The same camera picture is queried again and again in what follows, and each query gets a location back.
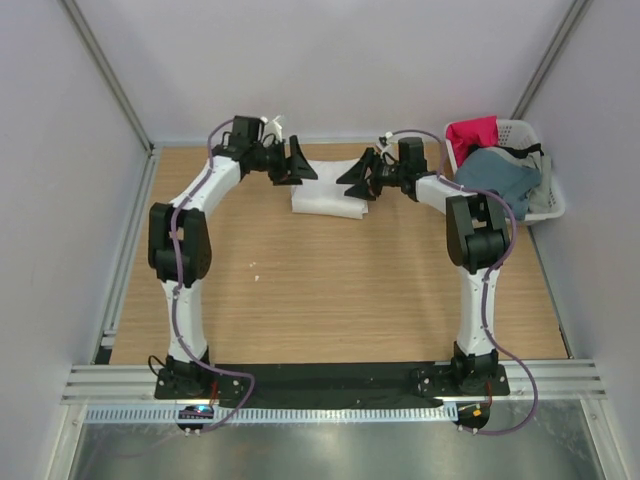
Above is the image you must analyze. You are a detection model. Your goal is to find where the white t shirt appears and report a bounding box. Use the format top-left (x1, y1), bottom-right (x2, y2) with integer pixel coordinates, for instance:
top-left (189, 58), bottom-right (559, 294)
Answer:
top-left (291, 159), bottom-right (369, 220)

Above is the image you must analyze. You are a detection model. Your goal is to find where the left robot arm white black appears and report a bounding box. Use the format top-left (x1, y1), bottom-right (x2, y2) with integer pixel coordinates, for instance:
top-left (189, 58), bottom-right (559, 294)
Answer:
top-left (147, 115), bottom-right (318, 399)

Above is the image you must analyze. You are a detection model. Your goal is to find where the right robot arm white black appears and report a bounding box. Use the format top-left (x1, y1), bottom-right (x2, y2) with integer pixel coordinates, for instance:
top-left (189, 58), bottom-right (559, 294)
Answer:
top-left (336, 137), bottom-right (511, 396)

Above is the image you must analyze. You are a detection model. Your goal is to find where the pink t shirt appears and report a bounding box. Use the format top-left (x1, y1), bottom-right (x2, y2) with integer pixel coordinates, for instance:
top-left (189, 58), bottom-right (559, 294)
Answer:
top-left (445, 116), bottom-right (499, 167)

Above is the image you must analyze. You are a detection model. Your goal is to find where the blue grey t shirt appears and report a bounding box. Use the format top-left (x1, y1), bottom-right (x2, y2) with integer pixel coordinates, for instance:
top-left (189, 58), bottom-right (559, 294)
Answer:
top-left (454, 148), bottom-right (541, 221)

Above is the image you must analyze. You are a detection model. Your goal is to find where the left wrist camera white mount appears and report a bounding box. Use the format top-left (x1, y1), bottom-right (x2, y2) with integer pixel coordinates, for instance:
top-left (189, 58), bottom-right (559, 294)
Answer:
top-left (261, 115), bottom-right (283, 146)

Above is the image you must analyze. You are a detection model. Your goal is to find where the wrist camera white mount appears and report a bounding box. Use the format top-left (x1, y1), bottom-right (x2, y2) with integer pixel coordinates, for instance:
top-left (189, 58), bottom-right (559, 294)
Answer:
top-left (261, 115), bottom-right (283, 146)
top-left (374, 131), bottom-right (397, 163)

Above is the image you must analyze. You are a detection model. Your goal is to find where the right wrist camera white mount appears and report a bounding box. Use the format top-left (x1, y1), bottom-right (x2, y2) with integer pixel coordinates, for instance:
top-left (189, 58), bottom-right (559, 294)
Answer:
top-left (374, 131), bottom-right (397, 163)

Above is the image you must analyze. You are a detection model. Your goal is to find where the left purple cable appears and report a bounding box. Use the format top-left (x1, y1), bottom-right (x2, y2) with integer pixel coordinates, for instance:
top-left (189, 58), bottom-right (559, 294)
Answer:
top-left (167, 117), bottom-right (257, 432)

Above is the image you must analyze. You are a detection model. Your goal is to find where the black garment strap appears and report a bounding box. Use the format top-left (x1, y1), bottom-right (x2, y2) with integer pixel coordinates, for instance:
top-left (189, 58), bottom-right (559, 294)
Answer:
top-left (464, 142), bottom-right (545, 159)

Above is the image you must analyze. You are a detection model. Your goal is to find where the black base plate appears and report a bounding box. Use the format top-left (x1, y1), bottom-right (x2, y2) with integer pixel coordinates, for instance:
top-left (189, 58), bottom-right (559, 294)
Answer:
top-left (154, 361), bottom-right (510, 410)

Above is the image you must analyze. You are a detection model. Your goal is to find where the right aluminium corner post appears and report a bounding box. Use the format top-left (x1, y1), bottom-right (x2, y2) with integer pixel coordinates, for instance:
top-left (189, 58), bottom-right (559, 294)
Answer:
top-left (510, 0), bottom-right (593, 120)

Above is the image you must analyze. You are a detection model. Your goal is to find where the aluminium corner post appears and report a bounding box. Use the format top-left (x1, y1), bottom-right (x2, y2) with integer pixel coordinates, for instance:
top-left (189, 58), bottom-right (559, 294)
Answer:
top-left (510, 0), bottom-right (593, 120)
top-left (58, 0), bottom-right (154, 157)

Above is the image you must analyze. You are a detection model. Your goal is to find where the aluminium frame rail front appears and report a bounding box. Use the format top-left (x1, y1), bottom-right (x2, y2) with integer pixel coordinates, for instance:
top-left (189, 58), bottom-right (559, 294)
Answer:
top-left (61, 359), bottom-right (607, 405)

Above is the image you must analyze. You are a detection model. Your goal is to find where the left aluminium corner post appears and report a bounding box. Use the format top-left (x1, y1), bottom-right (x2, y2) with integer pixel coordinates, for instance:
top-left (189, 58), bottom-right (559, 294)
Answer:
top-left (58, 0), bottom-right (154, 157)

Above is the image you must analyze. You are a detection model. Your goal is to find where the white slotted cable duct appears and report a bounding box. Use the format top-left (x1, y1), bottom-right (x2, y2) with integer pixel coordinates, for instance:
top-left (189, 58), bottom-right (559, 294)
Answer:
top-left (85, 403), bottom-right (458, 426)

